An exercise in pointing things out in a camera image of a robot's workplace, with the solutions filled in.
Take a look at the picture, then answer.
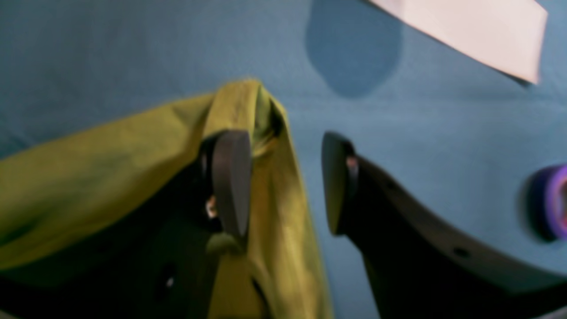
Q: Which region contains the white paper card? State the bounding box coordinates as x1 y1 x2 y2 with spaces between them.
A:
374 0 548 84

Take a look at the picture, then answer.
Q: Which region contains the blue table cloth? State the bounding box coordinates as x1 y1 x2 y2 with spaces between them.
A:
0 0 567 319

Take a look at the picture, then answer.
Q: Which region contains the purple tape roll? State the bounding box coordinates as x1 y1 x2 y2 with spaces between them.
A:
526 163 567 242

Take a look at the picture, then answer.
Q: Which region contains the olive green t-shirt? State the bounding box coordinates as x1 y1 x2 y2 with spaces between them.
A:
0 79 334 319

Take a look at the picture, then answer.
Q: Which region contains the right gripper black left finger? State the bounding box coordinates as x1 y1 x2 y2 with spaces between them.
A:
1 130 252 319

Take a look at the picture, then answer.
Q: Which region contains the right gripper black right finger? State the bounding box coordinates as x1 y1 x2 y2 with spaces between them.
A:
321 132 566 319

